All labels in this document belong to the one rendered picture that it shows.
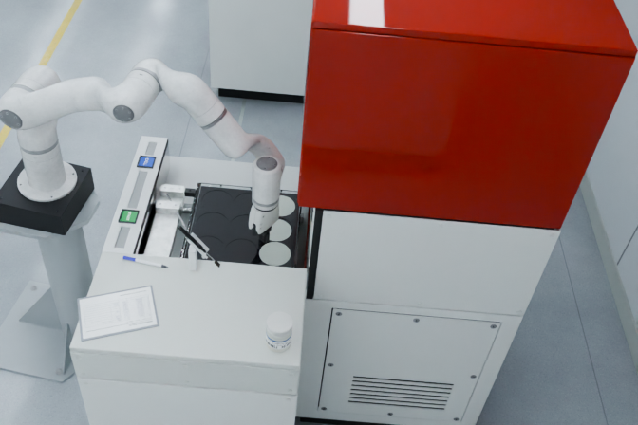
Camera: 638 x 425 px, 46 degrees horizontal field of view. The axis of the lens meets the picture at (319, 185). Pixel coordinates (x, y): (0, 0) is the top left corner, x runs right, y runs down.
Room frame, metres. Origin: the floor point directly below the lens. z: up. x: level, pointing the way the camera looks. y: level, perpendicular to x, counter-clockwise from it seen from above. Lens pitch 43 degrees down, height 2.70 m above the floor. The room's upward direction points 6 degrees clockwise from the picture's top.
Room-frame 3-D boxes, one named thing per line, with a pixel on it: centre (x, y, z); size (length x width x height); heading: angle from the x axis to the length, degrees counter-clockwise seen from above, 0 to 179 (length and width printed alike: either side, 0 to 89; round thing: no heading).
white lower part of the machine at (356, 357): (1.87, -0.33, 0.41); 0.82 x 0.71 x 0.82; 2
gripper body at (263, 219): (1.61, 0.16, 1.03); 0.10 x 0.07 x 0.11; 146
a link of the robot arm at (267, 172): (1.62, 0.16, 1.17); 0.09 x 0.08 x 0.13; 173
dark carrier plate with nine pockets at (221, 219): (1.67, 0.23, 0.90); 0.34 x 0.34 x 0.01; 2
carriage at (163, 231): (1.64, 0.49, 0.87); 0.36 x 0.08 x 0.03; 2
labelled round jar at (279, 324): (1.18, 0.07, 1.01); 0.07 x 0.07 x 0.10
